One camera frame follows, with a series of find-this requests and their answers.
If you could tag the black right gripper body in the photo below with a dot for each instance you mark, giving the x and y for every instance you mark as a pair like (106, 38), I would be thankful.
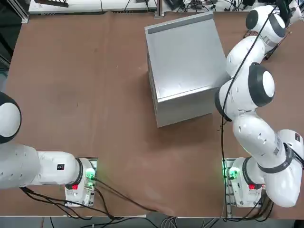
(284, 9)

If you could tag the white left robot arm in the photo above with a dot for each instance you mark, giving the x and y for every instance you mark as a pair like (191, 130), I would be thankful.
(47, 168)

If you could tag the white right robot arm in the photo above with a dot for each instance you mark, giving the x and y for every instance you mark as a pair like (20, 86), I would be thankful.
(251, 140)

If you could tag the gray metal cabinet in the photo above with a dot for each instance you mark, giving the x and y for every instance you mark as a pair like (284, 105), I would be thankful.
(185, 61)

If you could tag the black slotted stand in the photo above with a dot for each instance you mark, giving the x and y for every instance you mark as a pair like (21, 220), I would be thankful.
(52, 2)

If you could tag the aluminium frame post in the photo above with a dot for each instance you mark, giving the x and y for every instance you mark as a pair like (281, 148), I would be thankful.
(159, 9)

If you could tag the aluminium frame rail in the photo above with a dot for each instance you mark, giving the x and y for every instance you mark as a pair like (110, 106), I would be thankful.
(21, 14)

